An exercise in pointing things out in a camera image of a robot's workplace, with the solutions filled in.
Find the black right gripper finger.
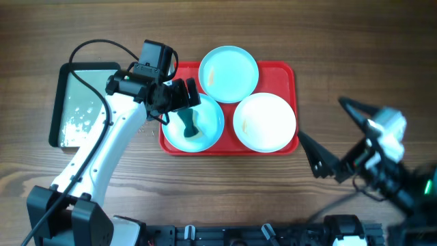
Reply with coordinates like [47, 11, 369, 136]
[339, 97, 380, 132]
[297, 131, 340, 178]

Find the light blue plate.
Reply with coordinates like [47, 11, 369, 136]
[162, 94, 225, 153]
[198, 46, 259, 104]

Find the light blue plate top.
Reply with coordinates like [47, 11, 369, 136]
[198, 46, 259, 104]

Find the white plate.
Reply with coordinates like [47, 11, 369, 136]
[233, 92, 297, 153]

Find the yellow green sponge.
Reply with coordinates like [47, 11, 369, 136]
[177, 108, 203, 141]

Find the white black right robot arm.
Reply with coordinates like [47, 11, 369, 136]
[297, 97, 436, 245]

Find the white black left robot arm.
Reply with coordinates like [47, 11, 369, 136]
[23, 70, 200, 245]

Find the red plastic tray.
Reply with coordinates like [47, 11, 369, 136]
[158, 61, 299, 156]

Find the black tray with soapy water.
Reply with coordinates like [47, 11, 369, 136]
[48, 62, 121, 148]

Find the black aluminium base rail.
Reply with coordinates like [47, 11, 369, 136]
[141, 223, 385, 246]

